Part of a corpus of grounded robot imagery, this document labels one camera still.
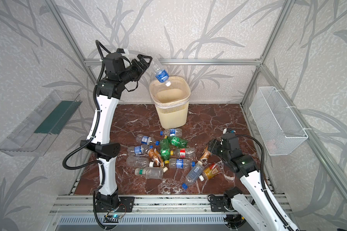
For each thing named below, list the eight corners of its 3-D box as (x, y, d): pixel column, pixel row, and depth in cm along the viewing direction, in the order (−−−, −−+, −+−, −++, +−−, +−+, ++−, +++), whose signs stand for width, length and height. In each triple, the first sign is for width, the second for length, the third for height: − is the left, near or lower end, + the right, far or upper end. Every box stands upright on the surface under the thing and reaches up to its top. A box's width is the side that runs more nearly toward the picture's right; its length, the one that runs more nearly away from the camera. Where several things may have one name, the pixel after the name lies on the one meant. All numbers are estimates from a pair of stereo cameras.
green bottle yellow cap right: (164, 142, 100) (163, 138, 95) (167, 137, 102) (166, 133, 98) (185, 150, 96) (185, 146, 91) (187, 144, 99) (188, 140, 94)
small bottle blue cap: (160, 138, 101) (159, 135, 98) (161, 131, 105) (160, 128, 102) (182, 138, 101) (182, 135, 98) (182, 131, 105) (182, 128, 102)
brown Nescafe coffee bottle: (155, 171, 84) (155, 169, 82) (146, 153, 92) (145, 150, 89) (166, 165, 87) (165, 163, 84) (156, 147, 94) (156, 145, 92)
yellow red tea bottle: (207, 182, 82) (208, 179, 78) (201, 173, 85) (202, 170, 81) (219, 173, 86) (221, 169, 81) (212, 165, 89) (214, 161, 84)
